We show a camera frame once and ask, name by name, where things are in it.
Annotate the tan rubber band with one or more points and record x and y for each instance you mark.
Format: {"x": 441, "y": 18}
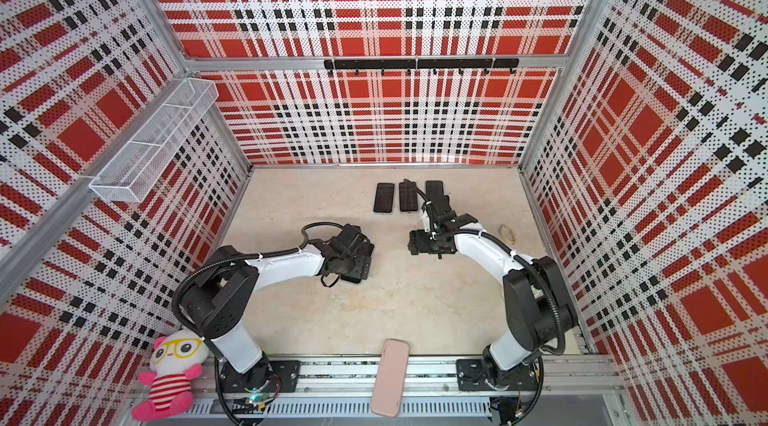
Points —
{"x": 507, "y": 234}

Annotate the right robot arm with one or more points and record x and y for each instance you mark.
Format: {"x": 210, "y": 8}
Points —
{"x": 538, "y": 307}

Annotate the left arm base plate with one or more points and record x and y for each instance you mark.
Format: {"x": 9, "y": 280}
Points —
{"x": 267, "y": 376}

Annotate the pink phone case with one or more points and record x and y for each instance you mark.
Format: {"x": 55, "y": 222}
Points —
{"x": 386, "y": 399}

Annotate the white wire basket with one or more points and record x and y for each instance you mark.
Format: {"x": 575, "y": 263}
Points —
{"x": 134, "y": 170}

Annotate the black phone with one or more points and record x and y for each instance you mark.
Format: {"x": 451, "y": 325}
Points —
{"x": 434, "y": 189}
{"x": 408, "y": 197}
{"x": 384, "y": 198}

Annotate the black hook rail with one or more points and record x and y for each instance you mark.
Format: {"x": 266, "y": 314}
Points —
{"x": 421, "y": 64}

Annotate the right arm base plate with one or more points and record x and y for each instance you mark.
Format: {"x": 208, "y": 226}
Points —
{"x": 475, "y": 375}

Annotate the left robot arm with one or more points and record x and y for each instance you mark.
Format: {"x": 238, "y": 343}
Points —
{"x": 211, "y": 302}

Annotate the pink plush toy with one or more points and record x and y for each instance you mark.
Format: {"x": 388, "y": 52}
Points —
{"x": 175, "y": 362}

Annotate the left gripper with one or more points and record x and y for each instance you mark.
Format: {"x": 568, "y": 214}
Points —
{"x": 362, "y": 269}

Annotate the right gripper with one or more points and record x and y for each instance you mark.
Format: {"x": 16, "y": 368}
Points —
{"x": 418, "y": 243}

